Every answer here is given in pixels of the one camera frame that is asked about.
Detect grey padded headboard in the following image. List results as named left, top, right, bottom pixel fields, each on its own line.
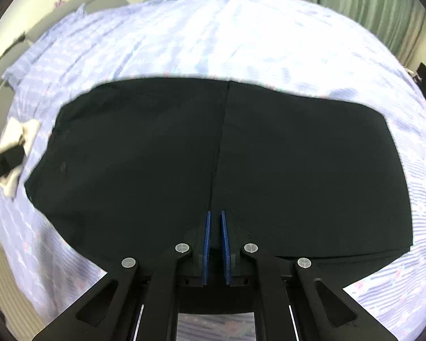
left=0, top=0, right=129, bottom=114

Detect blue striped pillow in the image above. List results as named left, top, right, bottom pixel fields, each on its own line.
left=2, top=3, right=93, bottom=88

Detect green curtain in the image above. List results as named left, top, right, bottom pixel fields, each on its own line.
left=301, top=0, right=414, bottom=59

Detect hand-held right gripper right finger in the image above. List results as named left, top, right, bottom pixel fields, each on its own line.
left=218, top=210, right=399, bottom=341

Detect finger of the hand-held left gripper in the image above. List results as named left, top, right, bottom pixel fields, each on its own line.
left=0, top=141, right=27, bottom=186

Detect black pants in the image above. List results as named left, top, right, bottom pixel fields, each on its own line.
left=24, top=77, right=413, bottom=282

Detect blue striped bed sheet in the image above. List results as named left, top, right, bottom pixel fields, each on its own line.
left=0, top=0, right=426, bottom=341

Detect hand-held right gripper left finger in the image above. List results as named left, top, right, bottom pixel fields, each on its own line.
left=32, top=210, right=212, bottom=341

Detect folded cream towel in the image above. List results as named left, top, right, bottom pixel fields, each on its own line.
left=0, top=120, right=42, bottom=198

